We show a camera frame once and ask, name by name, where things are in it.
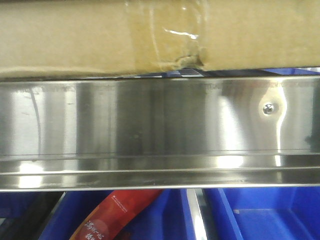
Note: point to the brown cardboard carton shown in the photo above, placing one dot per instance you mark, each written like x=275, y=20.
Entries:
x=53, y=38

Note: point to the red printed package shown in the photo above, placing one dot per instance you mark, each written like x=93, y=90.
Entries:
x=114, y=213

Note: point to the blue plastic bin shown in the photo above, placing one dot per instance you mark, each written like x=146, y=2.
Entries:
x=266, y=213
x=167, y=218

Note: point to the blue plastic bin right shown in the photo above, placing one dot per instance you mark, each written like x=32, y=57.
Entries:
x=266, y=213

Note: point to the stainless steel shelf front beam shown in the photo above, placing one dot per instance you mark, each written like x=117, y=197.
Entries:
x=155, y=133

